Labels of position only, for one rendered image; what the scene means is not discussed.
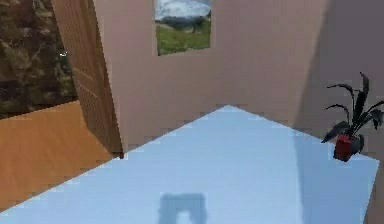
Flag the dark houseplant in red pot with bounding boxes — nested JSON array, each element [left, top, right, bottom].
[[321, 71, 384, 163]]

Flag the window with landscape view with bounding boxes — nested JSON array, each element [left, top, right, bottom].
[[153, 0, 213, 57]]

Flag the brown wooden room door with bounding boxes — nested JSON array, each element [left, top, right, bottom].
[[50, 0, 125, 159]]

